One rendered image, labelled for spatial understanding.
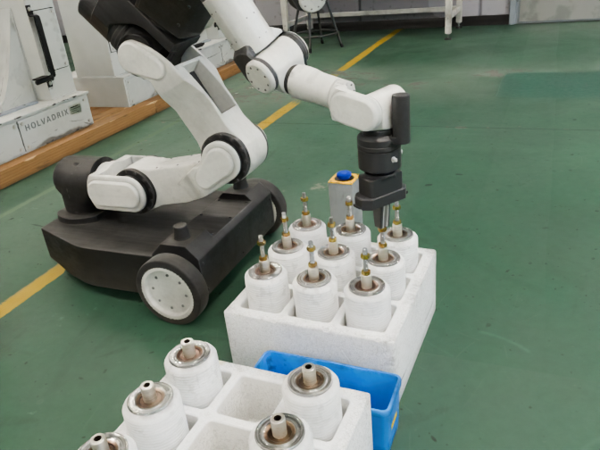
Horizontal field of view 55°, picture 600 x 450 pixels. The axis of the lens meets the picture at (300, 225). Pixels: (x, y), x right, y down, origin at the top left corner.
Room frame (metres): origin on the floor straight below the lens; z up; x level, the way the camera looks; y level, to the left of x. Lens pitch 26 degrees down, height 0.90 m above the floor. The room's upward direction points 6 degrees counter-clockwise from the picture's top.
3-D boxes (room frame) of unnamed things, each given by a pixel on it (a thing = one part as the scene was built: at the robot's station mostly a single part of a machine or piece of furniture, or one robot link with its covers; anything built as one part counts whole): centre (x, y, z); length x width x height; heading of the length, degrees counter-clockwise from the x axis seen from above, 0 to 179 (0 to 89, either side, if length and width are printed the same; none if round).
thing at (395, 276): (1.12, -0.18, 0.16); 0.10 x 0.10 x 0.18
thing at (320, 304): (1.07, -0.02, 0.16); 0.10 x 0.10 x 0.18
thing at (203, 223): (1.68, 0.47, 0.19); 0.64 x 0.52 x 0.33; 65
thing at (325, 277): (1.07, -0.02, 0.25); 0.08 x 0.08 x 0.01
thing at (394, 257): (1.12, -0.18, 0.25); 0.08 x 0.08 x 0.01
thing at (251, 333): (1.17, -0.07, 0.09); 0.39 x 0.39 x 0.18; 64
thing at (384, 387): (0.90, -0.01, 0.06); 0.30 x 0.11 x 0.12; 65
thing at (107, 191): (1.69, 0.50, 0.28); 0.21 x 0.20 x 0.13; 65
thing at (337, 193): (1.46, -0.13, 0.16); 0.07 x 0.07 x 0.31; 64
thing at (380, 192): (1.12, -0.18, 0.45); 0.13 x 0.10 x 0.12; 121
